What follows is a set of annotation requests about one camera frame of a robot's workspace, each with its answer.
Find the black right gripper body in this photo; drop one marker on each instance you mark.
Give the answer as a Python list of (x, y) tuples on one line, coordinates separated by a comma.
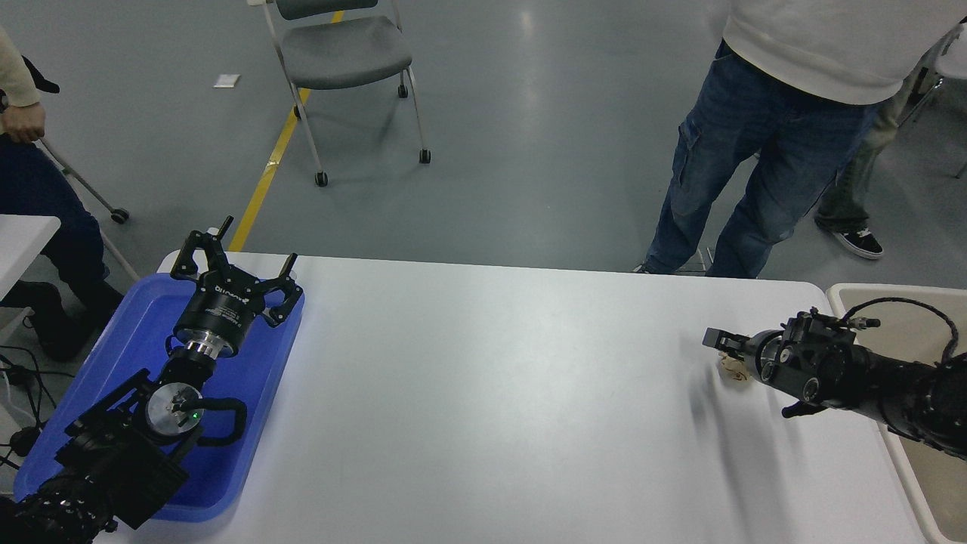
[(755, 351)]

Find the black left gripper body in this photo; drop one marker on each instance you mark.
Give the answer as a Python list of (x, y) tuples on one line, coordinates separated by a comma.
[(219, 313)]

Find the tan paper ball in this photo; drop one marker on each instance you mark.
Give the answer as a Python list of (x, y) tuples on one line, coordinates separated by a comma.
[(731, 369)]

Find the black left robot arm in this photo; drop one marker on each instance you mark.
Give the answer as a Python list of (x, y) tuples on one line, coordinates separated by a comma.
[(113, 461)]

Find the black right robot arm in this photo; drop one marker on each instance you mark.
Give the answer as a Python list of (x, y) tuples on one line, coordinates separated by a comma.
[(869, 378)]

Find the seated person's hand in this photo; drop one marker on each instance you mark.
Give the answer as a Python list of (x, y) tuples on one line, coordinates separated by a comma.
[(25, 122)]

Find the blue plastic tray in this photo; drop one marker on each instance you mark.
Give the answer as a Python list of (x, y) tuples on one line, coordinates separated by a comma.
[(249, 393)]

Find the metal-legged wheeled chair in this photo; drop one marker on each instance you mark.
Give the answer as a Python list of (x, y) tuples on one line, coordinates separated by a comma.
[(83, 188)]

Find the white paper scrap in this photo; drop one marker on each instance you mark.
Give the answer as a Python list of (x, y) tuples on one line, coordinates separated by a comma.
[(227, 81)]

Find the seated person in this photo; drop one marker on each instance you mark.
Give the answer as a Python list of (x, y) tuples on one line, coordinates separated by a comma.
[(38, 204)]

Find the standing person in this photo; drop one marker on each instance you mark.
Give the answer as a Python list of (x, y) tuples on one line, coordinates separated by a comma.
[(755, 151)]

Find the small white side table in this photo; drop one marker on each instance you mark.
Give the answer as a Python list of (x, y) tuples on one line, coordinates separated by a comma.
[(23, 238)]

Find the large pale bin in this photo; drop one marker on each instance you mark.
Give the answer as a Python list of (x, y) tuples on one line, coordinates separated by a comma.
[(944, 499)]

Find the grey wheeled chair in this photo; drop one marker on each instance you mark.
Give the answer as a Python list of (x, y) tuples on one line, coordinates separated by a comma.
[(340, 49)]

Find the white chair with metal legs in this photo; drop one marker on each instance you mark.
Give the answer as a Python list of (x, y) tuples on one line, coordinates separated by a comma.
[(953, 64)]

